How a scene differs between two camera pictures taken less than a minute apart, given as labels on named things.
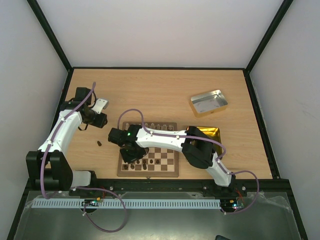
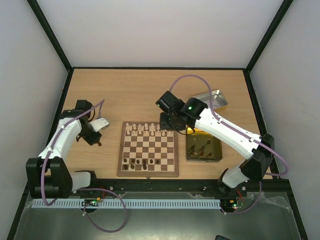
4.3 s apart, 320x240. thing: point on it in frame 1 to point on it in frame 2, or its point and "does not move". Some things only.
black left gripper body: [91, 120] to [85, 134]
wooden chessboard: [159, 162] does not move
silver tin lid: [208, 103] does not move
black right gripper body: [132, 155] to [171, 123]
